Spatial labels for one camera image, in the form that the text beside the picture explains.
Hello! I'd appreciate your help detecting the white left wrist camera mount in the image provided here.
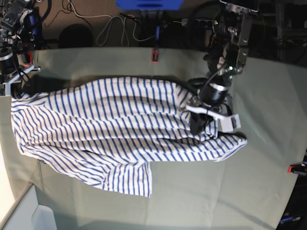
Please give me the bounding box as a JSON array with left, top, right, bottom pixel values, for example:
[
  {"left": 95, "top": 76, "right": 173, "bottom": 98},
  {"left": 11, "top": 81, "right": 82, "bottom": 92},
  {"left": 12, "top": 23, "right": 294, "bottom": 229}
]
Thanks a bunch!
[{"left": 186, "top": 105, "right": 241, "bottom": 132}]

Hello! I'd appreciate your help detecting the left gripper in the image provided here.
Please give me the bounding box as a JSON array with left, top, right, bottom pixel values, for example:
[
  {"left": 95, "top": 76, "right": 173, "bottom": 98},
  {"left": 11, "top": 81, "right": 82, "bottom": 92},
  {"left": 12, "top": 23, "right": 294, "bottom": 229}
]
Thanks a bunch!
[{"left": 189, "top": 81, "right": 231, "bottom": 134}]

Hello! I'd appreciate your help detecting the blue plastic box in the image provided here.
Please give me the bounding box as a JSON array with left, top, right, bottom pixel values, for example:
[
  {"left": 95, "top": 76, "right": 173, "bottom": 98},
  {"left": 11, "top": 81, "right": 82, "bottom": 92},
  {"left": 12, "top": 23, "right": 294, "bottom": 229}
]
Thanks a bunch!
[{"left": 116, "top": 0, "right": 184, "bottom": 11}]

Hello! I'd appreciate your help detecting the black power strip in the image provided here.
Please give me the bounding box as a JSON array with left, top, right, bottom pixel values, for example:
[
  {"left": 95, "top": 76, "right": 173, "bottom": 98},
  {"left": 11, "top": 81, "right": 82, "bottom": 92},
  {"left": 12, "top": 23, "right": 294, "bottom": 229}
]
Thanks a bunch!
[{"left": 180, "top": 18, "right": 213, "bottom": 29}]

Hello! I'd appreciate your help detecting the centre red table clamp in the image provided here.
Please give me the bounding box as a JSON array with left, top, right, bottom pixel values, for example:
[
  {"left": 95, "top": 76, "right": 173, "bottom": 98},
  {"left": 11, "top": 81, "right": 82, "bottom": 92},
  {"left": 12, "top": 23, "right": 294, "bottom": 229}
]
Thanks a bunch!
[{"left": 151, "top": 48, "right": 159, "bottom": 63}]

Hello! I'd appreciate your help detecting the red table clamp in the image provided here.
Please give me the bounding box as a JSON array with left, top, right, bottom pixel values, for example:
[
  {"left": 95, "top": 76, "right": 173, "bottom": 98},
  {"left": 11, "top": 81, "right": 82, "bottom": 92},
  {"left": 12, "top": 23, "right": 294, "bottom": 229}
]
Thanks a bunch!
[
  {"left": 151, "top": 48, "right": 159, "bottom": 63},
  {"left": 22, "top": 51, "right": 33, "bottom": 67},
  {"left": 288, "top": 161, "right": 307, "bottom": 176}
]

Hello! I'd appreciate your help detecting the white cable on floor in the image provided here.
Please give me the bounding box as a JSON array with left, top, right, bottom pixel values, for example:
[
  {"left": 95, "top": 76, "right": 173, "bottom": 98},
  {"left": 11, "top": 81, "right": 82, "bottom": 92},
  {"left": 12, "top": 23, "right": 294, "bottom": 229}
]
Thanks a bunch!
[{"left": 69, "top": 0, "right": 159, "bottom": 47}]

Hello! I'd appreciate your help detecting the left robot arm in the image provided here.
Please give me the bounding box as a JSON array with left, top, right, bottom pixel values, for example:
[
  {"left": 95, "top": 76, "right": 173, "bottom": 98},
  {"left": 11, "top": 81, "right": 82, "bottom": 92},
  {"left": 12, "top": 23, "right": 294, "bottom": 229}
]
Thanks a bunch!
[{"left": 186, "top": 0, "right": 259, "bottom": 135}]

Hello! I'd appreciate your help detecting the green table cloth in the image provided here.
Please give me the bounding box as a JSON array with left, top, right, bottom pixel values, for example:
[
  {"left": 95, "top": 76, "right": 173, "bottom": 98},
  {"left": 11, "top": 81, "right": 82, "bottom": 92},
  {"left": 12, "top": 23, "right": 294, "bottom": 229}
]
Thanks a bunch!
[{"left": 0, "top": 58, "right": 307, "bottom": 230}]

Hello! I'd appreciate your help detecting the white plastic bin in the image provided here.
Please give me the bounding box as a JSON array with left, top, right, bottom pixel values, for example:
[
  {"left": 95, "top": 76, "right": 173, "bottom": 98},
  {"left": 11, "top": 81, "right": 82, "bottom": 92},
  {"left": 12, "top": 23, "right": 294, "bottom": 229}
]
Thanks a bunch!
[{"left": 0, "top": 183, "right": 57, "bottom": 230}]

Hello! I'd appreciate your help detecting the right red table clamp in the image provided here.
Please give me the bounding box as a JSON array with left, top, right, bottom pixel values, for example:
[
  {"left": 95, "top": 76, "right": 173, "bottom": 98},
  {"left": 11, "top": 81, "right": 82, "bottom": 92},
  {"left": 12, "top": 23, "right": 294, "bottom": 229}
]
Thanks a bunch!
[{"left": 288, "top": 161, "right": 307, "bottom": 176}]

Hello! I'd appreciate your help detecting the blue white striped t-shirt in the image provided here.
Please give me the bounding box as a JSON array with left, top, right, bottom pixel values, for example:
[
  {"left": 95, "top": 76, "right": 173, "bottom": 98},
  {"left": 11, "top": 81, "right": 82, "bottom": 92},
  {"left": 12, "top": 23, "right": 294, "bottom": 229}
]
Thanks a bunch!
[{"left": 11, "top": 77, "right": 247, "bottom": 197}]

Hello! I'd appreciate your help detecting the black round floor object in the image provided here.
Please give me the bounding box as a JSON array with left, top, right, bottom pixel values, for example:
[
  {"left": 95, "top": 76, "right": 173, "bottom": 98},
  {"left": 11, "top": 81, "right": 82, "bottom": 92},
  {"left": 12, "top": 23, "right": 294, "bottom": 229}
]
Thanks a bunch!
[{"left": 58, "top": 24, "right": 93, "bottom": 48}]

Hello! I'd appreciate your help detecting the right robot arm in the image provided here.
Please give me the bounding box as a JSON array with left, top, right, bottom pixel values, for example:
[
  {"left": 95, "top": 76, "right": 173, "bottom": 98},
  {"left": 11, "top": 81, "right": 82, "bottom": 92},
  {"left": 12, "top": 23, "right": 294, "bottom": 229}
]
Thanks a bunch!
[{"left": 0, "top": 0, "right": 41, "bottom": 98}]

